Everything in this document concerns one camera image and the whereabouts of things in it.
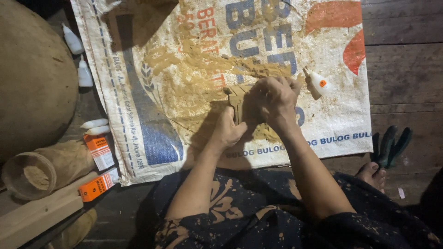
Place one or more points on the white glue tube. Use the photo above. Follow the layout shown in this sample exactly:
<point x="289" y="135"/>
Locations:
<point x="94" y="123"/>
<point x="98" y="130"/>

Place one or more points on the person's foot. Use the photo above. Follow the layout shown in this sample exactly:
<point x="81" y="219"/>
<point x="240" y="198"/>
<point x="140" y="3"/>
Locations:
<point x="373" y="175"/>

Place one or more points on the brown wooden slat piece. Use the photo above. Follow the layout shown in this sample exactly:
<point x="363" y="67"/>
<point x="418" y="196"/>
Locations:
<point x="237" y="96"/>

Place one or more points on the dusty round container with sawdust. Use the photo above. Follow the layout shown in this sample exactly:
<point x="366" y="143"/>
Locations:
<point x="38" y="173"/>

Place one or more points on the white glue bottle orange label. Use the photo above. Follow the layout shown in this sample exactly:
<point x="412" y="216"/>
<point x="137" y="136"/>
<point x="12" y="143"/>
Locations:
<point x="317" y="84"/>

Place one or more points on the person's left hand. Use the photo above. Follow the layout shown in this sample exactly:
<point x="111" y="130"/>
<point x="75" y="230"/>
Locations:
<point x="225" y="133"/>

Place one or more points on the small white paper scrap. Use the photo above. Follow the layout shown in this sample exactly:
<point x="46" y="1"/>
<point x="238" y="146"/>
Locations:
<point x="401" y="193"/>

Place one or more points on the person's right fingers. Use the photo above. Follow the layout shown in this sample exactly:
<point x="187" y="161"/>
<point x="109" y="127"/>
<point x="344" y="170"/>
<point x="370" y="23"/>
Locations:
<point x="288" y="84"/>

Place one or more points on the dark green work glove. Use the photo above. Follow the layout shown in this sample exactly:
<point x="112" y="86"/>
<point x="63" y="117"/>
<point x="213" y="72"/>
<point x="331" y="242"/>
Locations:
<point x="389" y="147"/>

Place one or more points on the person's dark patterned garment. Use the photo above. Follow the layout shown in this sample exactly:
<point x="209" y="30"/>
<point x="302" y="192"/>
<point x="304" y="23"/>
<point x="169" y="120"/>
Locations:
<point x="263" y="214"/>

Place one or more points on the pale wooden plank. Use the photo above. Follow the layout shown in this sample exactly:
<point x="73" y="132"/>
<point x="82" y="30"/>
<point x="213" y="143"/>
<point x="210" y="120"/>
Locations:
<point x="38" y="211"/>

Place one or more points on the white woven printed sack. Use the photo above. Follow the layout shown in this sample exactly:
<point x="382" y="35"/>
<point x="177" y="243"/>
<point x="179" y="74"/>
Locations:
<point x="145" y="103"/>

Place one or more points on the small wooden chip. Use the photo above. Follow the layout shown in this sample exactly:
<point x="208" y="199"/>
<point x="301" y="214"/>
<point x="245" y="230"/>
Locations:
<point x="225" y="56"/>

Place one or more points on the orange and white glue box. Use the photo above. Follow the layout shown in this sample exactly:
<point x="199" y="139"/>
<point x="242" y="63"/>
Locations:
<point x="98" y="185"/>
<point x="99" y="152"/>

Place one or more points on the heap of brown sawdust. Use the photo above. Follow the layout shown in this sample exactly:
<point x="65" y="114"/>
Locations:
<point x="197" y="76"/>

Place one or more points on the large round brown basin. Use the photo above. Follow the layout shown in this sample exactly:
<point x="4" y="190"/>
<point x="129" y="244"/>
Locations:
<point x="33" y="76"/>

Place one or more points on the person's right hand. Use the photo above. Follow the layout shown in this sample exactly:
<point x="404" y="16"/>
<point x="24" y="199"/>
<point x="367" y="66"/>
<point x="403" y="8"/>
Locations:
<point x="273" y="103"/>

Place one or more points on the plain white glue bottle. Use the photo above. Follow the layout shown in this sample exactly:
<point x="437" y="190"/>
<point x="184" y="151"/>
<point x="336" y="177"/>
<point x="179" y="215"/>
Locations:
<point x="72" y="39"/>
<point x="84" y="72"/>

